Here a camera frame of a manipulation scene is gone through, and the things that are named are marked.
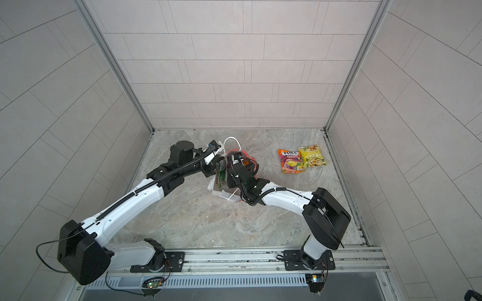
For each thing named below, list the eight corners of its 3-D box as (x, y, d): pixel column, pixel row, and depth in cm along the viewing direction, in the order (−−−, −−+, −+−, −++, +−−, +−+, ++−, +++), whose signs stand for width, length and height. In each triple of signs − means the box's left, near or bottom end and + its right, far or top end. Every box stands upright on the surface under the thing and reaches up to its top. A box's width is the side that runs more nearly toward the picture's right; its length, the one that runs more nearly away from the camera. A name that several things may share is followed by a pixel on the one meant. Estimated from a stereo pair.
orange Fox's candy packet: (280, 173, 99) (281, 170, 96) (277, 153, 108) (278, 149, 105) (303, 174, 99) (304, 170, 96) (299, 153, 108) (300, 149, 105)
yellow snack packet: (302, 167, 102) (304, 162, 98) (298, 149, 110) (300, 144, 106) (323, 167, 102) (326, 162, 98) (318, 149, 110) (320, 144, 106)
